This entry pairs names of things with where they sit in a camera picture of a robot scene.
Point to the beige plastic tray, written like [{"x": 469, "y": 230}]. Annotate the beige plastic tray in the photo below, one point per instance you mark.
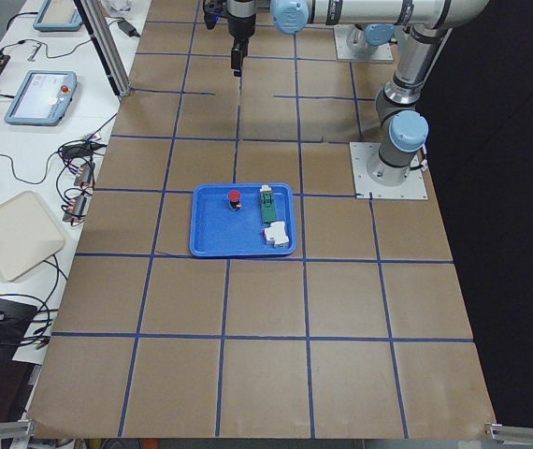
[{"x": 28, "y": 235}]

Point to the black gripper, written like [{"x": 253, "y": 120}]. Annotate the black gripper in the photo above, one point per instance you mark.
[{"x": 240, "y": 21}]

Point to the blue teach pendant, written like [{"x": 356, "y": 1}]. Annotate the blue teach pendant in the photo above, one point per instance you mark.
[
  {"x": 43, "y": 98},
  {"x": 57, "y": 16}
]

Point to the white plastic connector block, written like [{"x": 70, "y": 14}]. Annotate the white plastic connector block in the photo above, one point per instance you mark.
[{"x": 275, "y": 234}]

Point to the black power adapter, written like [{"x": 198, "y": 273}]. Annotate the black power adapter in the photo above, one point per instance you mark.
[{"x": 128, "y": 28}]

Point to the far blue teach pendant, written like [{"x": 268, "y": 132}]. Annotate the far blue teach pendant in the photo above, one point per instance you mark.
[{"x": 57, "y": 16}]

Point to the aluminium frame post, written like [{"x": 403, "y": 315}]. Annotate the aluminium frame post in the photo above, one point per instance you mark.
[{"x": 91, "y": 13}]

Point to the blue plastic tray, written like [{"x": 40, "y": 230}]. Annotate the blue plastic tray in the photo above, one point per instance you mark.
[{"x": 218, "y": 231}]

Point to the near blue teach pendant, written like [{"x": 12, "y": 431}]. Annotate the near blue teach pendant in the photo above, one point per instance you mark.
[{"x": 43, "y": 98}]

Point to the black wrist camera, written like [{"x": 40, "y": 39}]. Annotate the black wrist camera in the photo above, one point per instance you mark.
[{"x": 213, "y": 10}]

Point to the red emergency stop button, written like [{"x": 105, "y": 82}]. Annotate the red emergency stop button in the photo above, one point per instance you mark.
[{"x": 234, "y": 199}]

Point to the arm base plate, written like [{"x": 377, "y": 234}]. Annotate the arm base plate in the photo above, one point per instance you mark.
[
  {"x": 373, "y": 179},
  {"x": 366, "y": 43}
]

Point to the green circuit board module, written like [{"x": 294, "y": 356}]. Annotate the green circuit board module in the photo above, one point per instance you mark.
[{"x": 267, "y": 205}]

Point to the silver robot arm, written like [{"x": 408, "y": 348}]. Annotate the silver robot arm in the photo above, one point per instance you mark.
[{"x": 317, "y": 76}]

